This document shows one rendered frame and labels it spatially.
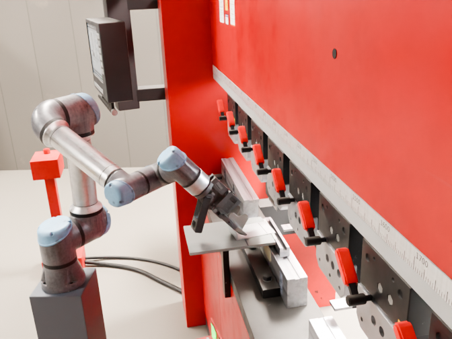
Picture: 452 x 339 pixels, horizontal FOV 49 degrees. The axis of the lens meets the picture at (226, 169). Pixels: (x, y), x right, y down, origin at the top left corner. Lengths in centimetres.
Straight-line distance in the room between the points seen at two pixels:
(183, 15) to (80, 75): 295
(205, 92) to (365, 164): 155
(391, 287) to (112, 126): 449
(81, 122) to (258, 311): 82
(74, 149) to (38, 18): 370
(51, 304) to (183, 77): 110
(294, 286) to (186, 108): 114
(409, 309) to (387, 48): 36
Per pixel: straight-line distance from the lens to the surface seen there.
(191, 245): 152
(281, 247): 150
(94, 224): 182
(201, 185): 143
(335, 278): 100
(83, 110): 168
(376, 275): 83
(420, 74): 66
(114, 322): 295
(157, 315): 294
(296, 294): 144
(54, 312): 186
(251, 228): 160
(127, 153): 516
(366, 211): 83
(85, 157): 148
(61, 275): 180
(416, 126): 67
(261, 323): 141
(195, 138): 234
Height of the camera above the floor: 174
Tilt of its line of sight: 21 degrees down
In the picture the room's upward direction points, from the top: 2 degrees counter-clockwise
